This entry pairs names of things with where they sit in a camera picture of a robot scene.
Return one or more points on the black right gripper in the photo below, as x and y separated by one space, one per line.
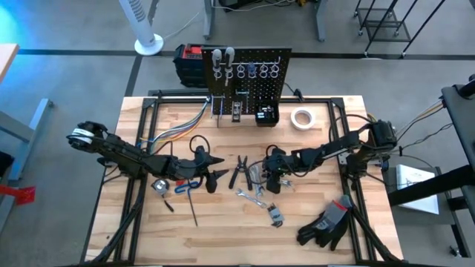
282 163

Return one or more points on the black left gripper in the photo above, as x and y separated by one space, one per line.
185 168

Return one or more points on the grey hex key set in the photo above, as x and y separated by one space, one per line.
275 214

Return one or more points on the grey tape measure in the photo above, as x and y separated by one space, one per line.
160 186

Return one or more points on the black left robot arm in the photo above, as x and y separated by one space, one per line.
126 157

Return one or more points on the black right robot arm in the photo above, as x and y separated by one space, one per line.
334 148

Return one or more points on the chrome double peg hook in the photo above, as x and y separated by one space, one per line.
218 120
241 92

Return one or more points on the black pegboard bin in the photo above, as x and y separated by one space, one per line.
267 122

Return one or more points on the white masking tape roll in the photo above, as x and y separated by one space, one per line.
303 127

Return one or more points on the black grey work glove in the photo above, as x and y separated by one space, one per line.
337 213
306 233

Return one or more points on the black metal pegboard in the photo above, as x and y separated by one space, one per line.
259 89

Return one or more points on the red black toolbox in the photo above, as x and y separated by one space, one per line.
187 63

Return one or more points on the white tower fan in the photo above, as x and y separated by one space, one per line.
148 45

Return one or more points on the white paper booklet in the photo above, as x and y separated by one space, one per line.
412 178

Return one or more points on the grey desk leg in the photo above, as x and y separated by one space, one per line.
322 18
209 18

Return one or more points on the grey side table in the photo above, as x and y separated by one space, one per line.
419 219

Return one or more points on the black metal rack cart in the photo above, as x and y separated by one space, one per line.
383 25

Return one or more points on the red plastic object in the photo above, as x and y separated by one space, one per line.
22 194

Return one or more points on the black equipment stand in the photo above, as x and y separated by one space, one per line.
460 122

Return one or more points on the grey metal bench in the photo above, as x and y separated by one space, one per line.
15 128

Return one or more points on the wooden table top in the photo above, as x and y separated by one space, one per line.
5 59

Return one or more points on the black aluminium table frame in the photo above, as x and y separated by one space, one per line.
315 100

